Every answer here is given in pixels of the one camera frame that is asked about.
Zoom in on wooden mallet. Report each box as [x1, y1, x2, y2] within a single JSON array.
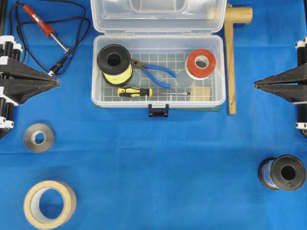
[[224, 5, 253, 115]]

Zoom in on red tape roll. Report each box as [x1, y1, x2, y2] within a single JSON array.
[[185, 49, 216, 81]]

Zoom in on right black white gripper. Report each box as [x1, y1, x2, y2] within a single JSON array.
[[254, 36, 307, 138]]

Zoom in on blue handled nipper pliers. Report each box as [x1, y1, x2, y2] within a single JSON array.
[[130, 58, 177, 89]]

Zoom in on clear plastic toolbox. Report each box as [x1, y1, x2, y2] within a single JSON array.
[[91, 0, 226, 116]]

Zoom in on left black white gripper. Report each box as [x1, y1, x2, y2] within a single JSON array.
[[0, 35, 60, 141]]

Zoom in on blue table cloth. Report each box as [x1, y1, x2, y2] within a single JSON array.
[[0, 0, 307, 230]]

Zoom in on yellow wire spool black flange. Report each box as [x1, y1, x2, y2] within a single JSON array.
[[96, 44, 133, 87]]

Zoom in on red handled soldering iron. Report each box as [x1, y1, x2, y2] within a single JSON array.
[[23, 5, 69, 53]]

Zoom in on beige masking tape roll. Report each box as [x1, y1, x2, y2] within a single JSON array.
[[24, 180, 77, 230]]

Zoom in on small wooden block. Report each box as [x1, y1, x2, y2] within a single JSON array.
[[189, 86, 213, 101]]

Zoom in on black soldering iron cable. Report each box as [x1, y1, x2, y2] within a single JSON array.
[[8, 0, 91, 77]]

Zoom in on yellow black screwdriver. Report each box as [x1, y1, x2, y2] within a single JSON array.
[[117, 87, 190, 98]]

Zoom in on grey tape roll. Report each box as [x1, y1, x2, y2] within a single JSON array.
[[24, 123, 55, 153]]

